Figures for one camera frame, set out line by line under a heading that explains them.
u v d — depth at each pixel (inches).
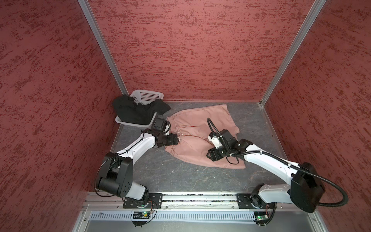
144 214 27.7
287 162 18.2
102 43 33.2
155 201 29.0
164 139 29.2
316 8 28.4
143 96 46.3
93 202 29.3
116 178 17.0
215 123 42.8
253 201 26.3
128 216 27.9
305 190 16.2
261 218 27.5
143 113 40.7
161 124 28.0
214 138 29.8
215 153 28.5
